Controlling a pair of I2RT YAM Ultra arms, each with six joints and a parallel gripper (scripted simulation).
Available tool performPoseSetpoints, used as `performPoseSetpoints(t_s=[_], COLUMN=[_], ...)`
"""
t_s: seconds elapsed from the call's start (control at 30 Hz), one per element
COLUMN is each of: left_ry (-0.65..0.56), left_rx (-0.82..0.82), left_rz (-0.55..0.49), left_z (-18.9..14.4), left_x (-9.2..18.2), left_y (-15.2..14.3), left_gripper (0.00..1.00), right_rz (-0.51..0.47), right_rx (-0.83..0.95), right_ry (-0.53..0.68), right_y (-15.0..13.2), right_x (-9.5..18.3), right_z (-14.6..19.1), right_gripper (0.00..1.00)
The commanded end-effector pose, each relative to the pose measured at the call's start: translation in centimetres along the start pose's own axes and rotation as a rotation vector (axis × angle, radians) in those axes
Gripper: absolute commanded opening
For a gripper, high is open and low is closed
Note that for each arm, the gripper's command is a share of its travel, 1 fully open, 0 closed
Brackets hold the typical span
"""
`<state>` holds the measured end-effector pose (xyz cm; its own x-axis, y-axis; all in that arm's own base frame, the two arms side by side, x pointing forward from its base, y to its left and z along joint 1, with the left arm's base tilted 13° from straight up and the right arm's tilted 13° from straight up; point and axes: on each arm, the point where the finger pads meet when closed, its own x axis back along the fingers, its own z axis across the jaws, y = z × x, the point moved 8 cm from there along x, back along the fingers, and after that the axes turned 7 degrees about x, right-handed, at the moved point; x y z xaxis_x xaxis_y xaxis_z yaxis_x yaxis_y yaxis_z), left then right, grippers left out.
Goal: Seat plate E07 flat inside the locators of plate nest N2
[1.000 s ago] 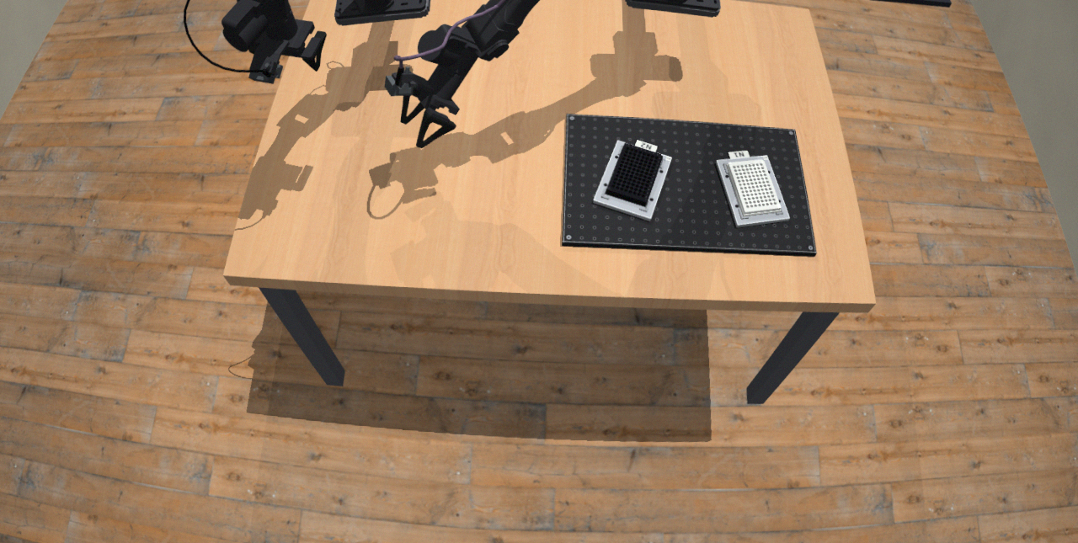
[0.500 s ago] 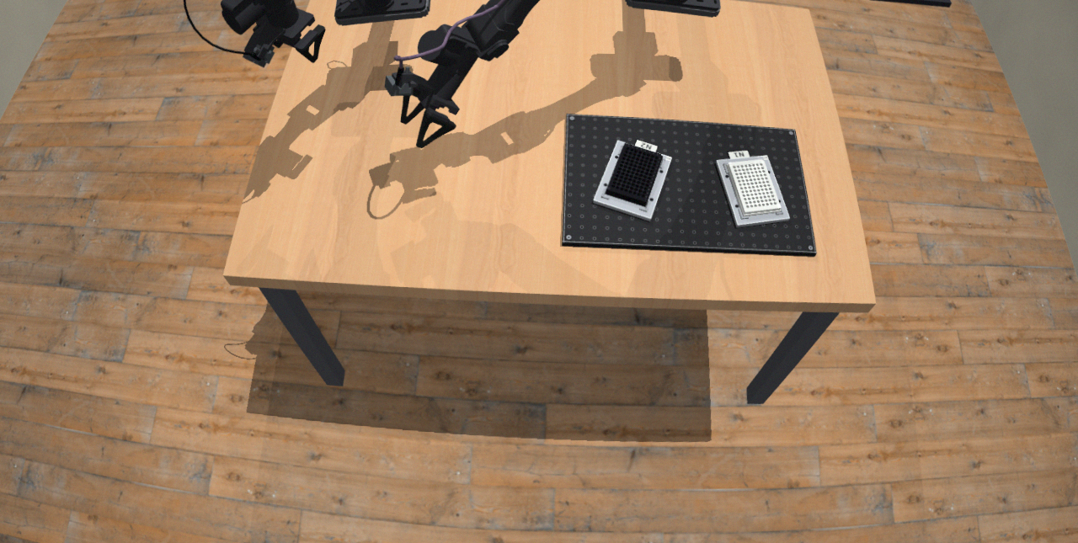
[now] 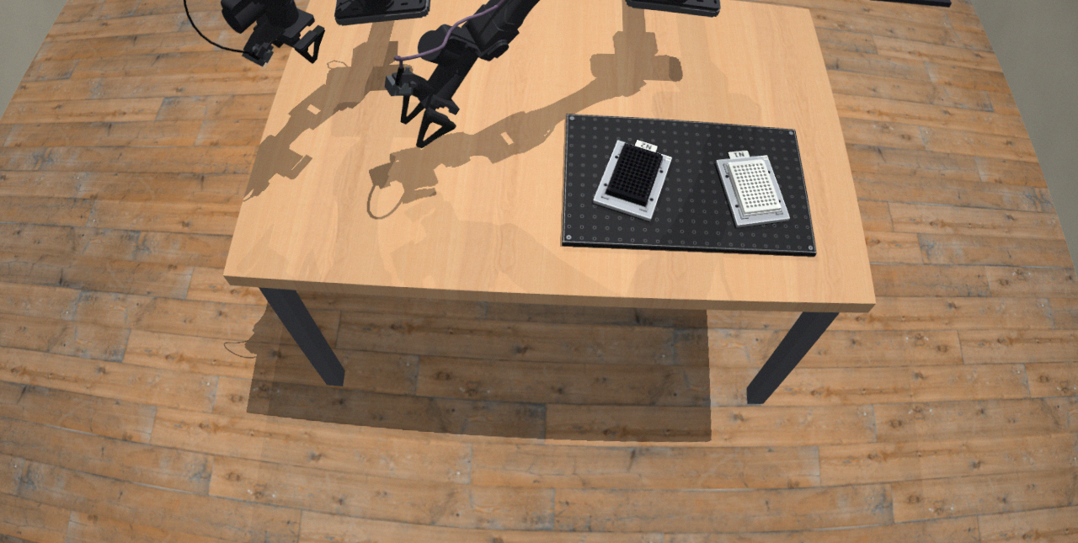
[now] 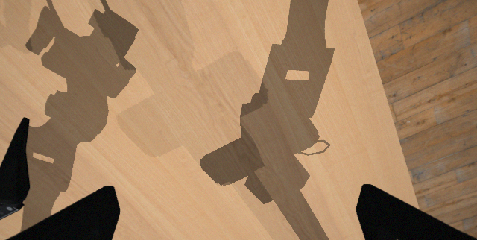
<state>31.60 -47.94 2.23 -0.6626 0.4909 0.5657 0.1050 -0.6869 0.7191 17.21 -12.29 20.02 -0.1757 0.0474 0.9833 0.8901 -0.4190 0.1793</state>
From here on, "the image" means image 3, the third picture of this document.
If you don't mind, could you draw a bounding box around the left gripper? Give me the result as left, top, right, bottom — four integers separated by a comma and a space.
398, 65, 465, 148

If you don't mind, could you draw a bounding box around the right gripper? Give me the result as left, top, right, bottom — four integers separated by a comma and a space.
243, 0, 324, 64

